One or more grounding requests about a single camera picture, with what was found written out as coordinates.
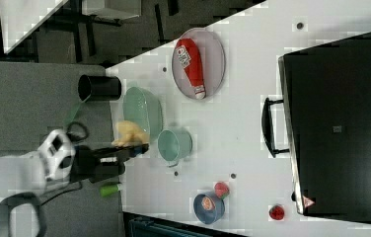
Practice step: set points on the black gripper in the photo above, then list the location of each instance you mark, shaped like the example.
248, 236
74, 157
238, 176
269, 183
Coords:
97, 165

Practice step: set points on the yellow plush banana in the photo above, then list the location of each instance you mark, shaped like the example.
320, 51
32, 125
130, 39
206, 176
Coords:
130, 133

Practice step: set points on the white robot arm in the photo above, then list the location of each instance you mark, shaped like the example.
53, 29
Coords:
57, 163

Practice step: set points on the green mug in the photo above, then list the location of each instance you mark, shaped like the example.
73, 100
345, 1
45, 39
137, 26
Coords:
173, 145

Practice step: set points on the green bottle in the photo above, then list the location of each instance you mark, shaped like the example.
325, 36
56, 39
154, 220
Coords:
108, 190

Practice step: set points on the green perforated colander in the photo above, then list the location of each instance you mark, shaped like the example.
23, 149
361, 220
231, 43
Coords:
144, 108

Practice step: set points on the black cylindrical cup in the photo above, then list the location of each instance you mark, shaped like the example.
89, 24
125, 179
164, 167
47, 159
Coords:
99, 88

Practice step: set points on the orange slice toy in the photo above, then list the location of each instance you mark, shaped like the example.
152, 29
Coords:
207, 203

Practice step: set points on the blue bowl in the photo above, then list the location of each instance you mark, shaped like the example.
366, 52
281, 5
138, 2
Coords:
208, 217

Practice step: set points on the pink red plush fruit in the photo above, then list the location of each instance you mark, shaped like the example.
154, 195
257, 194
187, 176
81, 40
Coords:
221, 190

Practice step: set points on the red plush ketchup bottle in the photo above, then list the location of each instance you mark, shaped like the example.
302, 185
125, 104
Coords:
189, 57

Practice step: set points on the grey round plate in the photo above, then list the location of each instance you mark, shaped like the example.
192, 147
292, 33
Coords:
213, 62

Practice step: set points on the small red strawberry toy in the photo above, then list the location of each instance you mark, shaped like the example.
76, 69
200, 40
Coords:
276, 212

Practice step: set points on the black silver toaster oven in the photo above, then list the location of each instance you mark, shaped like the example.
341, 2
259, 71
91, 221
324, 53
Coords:
326, 97

